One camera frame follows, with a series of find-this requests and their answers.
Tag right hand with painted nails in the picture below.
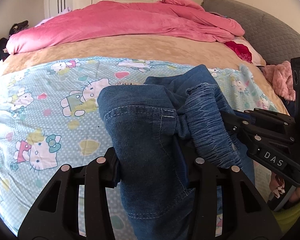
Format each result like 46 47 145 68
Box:
269 172 300 203

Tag green sleeve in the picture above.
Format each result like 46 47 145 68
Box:
273 200 300 234

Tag blue denim pants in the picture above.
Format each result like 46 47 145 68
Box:
97 65 255 239

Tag grey quilted headboard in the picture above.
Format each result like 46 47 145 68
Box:
201 0 300 64

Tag pink duvet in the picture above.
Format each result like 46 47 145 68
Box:
6 0 245 55

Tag Hello Kitty bed sheet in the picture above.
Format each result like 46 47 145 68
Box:
0 56 289 238

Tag pink fuzzy garment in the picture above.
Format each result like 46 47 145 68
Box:
262 61 295 101

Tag dark clothes pile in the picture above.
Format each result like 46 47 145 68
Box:
0 20 29 61

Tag red patterned pillow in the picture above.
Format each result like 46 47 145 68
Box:
224 37 266 66

